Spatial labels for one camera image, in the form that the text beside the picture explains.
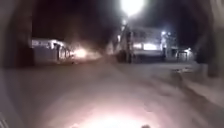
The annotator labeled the grey asphalt road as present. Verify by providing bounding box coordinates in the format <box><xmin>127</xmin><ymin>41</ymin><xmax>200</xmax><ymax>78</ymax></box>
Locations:
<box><xmin>0</xmin><ymin>59</ymin><xmax>224</xmax><ymax>128</ymax></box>

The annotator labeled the street lamp pole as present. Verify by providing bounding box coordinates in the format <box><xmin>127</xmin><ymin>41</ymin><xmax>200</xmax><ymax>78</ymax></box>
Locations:
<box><xmin>120</xmin><ymin>0</ymin><xmax>145</xmax><ymax>64</ymax></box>

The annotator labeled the multi-storey lit building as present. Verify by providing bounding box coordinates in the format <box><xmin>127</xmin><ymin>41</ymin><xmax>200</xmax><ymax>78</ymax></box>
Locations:
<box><xmin>116</xmin><ymin>27</ymin><xmax>168</xmax><ymax>63</ymax></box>

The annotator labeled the low building with lit front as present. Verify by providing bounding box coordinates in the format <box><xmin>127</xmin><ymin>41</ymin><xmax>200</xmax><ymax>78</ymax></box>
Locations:
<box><xmin>30</xmin><ymin>38</ymin><xmax>75</xmax><ymax>66</ymax></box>

